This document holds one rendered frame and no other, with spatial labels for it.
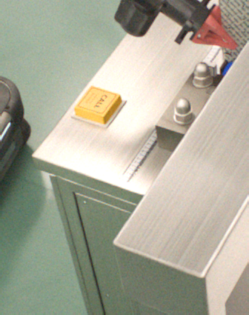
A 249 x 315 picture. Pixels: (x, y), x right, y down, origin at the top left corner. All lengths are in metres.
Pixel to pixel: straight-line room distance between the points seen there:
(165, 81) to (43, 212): 1.09
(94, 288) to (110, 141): 0.42
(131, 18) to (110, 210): 0.37
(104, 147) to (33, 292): 1.01
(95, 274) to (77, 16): 1.65
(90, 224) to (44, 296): 0.85
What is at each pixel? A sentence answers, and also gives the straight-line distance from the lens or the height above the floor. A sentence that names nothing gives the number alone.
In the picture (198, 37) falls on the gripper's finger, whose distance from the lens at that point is 1.79.
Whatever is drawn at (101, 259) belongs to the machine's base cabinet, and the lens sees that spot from 2.06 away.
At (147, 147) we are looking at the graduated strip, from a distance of 1.87.
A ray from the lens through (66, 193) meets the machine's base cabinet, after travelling 1.93.
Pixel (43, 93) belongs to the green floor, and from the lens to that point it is 3.34.
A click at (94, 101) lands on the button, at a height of 0.92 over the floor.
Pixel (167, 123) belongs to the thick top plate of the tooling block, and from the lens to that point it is 1.72.
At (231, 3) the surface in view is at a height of 1.17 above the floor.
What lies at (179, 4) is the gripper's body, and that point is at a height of 1.15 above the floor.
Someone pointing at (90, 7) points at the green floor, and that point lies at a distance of 3.64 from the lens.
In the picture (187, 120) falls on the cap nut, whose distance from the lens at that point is 1.71.
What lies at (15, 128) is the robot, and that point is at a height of 0.17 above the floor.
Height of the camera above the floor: 2.26
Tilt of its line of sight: 47 degrees down
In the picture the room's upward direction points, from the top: 11 degrees counter-clockwise
